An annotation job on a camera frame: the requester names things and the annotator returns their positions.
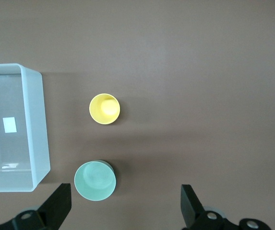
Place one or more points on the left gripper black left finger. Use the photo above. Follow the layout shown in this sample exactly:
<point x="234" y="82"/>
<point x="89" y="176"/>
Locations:
<point x="55" y="206"/>

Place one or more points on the translucent white plastic bin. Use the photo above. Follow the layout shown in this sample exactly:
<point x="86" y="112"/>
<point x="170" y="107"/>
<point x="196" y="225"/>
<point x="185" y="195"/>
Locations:
<point x="35" y="134"/>

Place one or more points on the yellow plastic cup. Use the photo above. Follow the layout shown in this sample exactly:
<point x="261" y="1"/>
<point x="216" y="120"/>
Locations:
<point x="99" y="112"/>

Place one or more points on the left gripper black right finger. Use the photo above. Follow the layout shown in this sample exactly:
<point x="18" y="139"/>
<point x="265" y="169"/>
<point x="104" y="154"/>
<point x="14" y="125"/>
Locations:
<point x="192" y="210"/>

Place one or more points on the mint green plastic cup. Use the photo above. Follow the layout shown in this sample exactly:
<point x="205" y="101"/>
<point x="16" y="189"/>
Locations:
<point x="94" y="184"/>

